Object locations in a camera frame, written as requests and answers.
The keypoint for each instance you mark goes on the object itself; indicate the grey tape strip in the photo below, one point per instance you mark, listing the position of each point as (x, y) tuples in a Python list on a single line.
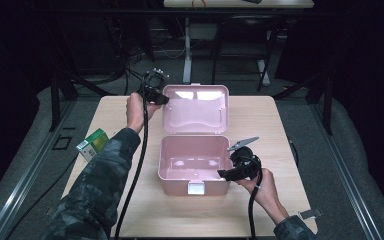
[(310, 213), (49, 211)]

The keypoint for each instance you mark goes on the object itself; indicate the green and white carton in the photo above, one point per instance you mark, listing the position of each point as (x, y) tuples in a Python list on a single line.
[(95, 143)]

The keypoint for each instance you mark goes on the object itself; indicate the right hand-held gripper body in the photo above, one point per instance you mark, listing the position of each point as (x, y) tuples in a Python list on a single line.
[(248, 161)]

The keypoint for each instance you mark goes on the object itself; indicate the white standing desk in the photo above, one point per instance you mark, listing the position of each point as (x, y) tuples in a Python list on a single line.
[(187, 50)]

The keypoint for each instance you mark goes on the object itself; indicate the person's left hand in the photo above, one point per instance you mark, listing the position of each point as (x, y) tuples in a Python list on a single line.
[(135, 111)]

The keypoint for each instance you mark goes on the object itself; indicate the pink plastic storage box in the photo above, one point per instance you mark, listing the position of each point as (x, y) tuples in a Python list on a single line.
[(195, 113)]

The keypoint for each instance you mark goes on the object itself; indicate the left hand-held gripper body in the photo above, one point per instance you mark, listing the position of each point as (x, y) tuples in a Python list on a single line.
[(151, 87)]

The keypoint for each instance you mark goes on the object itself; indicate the black metal stand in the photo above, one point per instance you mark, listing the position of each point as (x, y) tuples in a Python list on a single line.
[(55, 100), (328, 106)]

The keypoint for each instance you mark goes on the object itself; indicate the person's right hand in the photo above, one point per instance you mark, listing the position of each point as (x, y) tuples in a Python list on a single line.
[(266, 191)]

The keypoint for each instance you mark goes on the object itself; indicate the black chair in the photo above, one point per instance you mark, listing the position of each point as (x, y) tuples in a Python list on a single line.
[(246, 20)]

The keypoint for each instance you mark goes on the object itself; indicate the aluminium floor rail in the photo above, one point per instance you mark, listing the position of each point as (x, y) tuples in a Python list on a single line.
[(346, 180), (23, 186)]

